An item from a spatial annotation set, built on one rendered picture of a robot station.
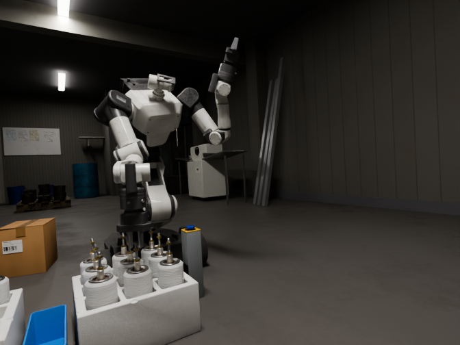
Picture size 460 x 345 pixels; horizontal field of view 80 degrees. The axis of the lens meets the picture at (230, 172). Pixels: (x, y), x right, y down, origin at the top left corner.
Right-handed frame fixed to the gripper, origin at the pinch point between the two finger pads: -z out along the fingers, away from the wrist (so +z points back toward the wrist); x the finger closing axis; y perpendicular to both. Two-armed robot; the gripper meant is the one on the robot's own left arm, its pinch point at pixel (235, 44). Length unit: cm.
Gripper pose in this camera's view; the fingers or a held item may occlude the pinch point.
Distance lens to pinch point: 155.8
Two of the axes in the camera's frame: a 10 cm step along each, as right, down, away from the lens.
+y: -9.4, -3.3, 1.0
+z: -3.0, 9.2, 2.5
